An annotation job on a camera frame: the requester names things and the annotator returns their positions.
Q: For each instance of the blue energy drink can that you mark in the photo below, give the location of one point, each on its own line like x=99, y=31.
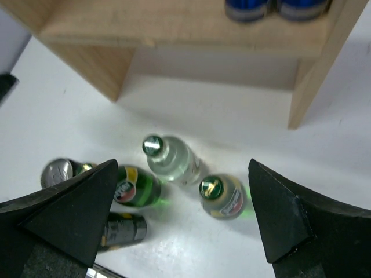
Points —
x=245, y=11
x=301, y=10

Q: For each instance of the black gold can front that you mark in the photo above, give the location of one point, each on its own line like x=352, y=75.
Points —
x=122, y=230

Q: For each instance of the black gold can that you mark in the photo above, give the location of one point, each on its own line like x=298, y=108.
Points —
x=122, y=230
x=55, y=172

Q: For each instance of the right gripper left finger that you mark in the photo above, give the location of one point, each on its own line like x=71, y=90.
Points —
x=55, y=232

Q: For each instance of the small clear glass bottle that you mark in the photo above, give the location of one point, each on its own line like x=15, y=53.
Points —
x=171, y=159

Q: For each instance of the wooden two-tier shelf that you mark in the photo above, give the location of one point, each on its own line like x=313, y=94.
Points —
x=98, y=39

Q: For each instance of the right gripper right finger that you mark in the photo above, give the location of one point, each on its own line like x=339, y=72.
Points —
x=307, y=234

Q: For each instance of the right blue energy drink can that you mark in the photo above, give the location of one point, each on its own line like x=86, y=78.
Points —
x=301, y=10

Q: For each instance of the green bottle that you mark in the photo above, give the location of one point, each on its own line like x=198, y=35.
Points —
x=223, y=196
x=134, y=187

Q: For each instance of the left blue energy drink can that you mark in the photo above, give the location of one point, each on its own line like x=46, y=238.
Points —
x=245, y=11

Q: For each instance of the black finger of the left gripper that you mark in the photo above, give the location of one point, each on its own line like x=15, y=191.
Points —
x=7, y=84

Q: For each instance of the black gold can rear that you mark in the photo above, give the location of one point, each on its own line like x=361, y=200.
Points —
x=55, y=172

